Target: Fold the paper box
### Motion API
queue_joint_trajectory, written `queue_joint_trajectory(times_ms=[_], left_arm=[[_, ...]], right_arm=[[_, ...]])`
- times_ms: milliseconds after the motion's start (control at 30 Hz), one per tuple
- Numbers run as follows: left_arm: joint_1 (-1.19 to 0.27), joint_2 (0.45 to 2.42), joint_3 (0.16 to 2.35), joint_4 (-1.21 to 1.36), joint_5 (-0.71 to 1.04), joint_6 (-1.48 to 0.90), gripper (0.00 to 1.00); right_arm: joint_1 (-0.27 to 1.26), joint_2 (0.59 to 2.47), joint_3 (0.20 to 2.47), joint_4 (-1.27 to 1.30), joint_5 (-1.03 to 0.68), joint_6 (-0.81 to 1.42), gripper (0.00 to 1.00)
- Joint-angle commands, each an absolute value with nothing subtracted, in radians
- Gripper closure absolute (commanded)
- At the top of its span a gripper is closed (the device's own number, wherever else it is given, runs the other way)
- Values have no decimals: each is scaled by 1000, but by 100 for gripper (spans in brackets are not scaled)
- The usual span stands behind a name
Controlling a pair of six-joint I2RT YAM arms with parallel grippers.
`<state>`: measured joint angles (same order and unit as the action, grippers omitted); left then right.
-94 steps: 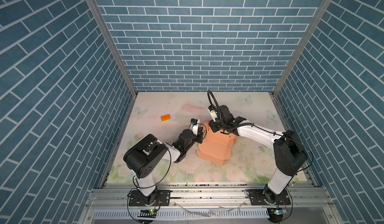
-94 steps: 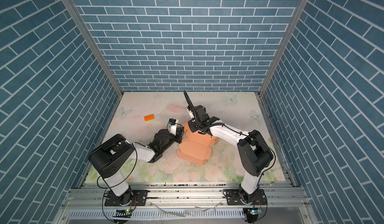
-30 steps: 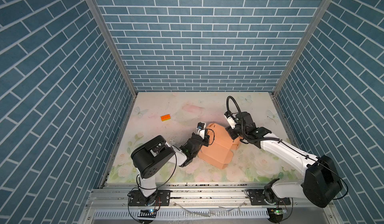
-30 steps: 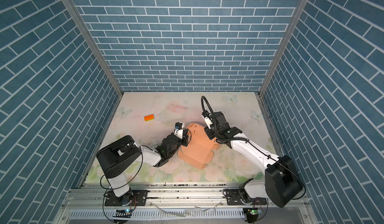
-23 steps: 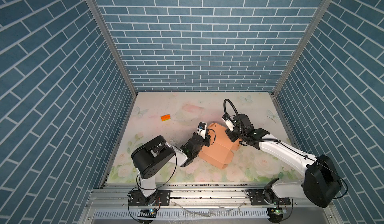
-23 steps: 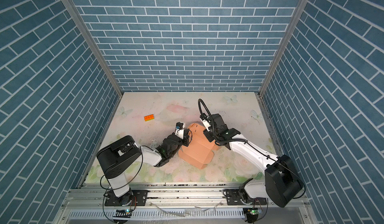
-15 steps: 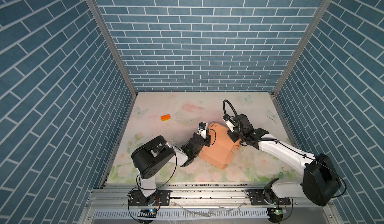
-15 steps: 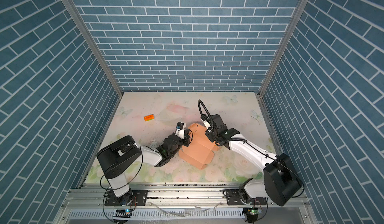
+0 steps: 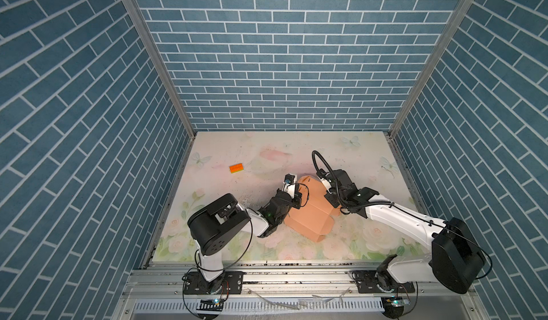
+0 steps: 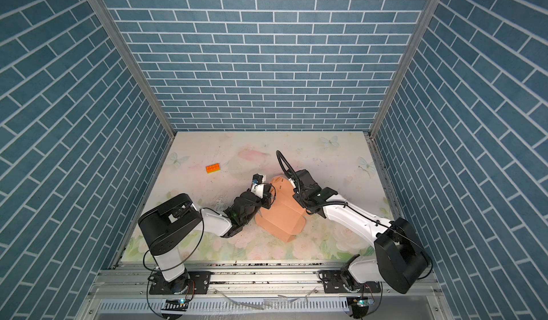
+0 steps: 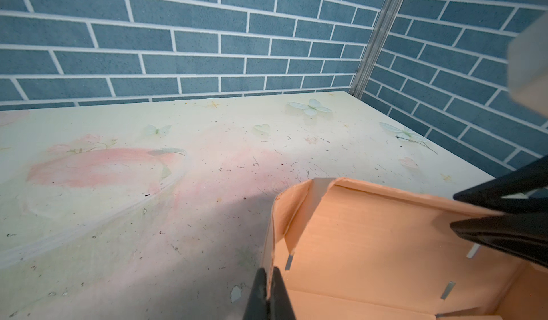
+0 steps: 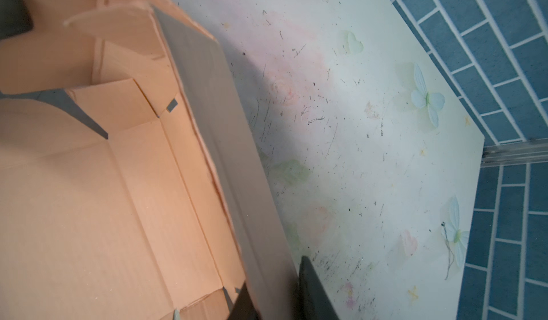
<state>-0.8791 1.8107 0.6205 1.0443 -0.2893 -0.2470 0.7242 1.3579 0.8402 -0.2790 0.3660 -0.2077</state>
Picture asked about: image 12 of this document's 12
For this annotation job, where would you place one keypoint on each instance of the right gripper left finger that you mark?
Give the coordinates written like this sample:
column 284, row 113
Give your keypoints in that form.
column 242, row 308

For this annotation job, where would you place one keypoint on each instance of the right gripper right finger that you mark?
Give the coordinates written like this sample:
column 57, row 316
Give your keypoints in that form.
column 315, row 304

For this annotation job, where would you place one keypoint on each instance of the pink cardboard paper box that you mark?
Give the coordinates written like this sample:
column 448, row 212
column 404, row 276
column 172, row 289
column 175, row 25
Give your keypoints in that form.
column 131, row 187

